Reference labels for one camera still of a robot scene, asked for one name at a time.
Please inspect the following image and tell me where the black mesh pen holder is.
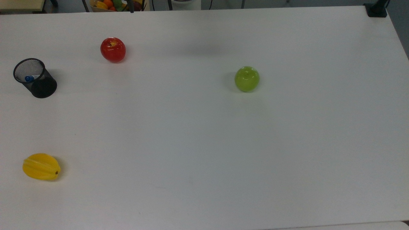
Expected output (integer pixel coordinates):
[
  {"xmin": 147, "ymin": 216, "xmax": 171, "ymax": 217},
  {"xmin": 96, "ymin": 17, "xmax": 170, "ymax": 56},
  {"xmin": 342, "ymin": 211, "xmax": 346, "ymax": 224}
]
[{"xmin": 13, "ymin": 58, "xmax": 58, "ymax": 99}]

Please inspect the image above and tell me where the green apple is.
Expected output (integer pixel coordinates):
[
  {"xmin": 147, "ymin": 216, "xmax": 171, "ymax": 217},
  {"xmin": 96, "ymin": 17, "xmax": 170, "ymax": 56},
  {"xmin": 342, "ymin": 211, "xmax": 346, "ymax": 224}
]
[{"xmin": 234, "ymin": 66, "xmax": 260, "ymax": 93}]

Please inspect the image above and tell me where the red apple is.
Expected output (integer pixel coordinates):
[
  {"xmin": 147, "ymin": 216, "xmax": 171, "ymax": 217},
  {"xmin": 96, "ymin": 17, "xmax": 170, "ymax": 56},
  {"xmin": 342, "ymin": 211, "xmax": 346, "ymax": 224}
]
[{"xmin": 100, "ymin": 37, "xmax": 126, "ymax": 63}]

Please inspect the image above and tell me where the basket of toy fruit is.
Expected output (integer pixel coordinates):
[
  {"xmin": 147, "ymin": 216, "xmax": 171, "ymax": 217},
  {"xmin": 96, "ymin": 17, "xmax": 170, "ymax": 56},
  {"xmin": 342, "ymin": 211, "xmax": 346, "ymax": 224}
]
[{"xmin": 90, "ymin": 0, "xmax": 147, "ymax": 12}]

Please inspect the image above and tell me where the yellow starfruit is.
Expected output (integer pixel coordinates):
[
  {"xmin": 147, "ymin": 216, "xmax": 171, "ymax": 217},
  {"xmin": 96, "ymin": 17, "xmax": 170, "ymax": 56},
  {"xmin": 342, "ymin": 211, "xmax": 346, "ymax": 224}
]
[{"xmin": 22, "ymin": 153, "xmax": 61, "ymax": 181}]

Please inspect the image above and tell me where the wooden table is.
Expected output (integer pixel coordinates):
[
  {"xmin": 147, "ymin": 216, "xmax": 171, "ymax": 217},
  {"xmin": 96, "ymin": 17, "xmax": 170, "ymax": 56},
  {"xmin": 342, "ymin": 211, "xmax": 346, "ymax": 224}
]
[{"xmin": 0, "ymin": 0, "xmax": 46, "ymax": 14}]

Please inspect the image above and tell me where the black camera stand base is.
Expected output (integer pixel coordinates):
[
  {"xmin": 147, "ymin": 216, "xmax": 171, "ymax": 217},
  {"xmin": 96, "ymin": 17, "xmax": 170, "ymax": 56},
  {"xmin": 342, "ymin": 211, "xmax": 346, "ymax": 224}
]
[{"xmin": 364, "ymin": 0, "xmax": 390, "ymax": 18}]

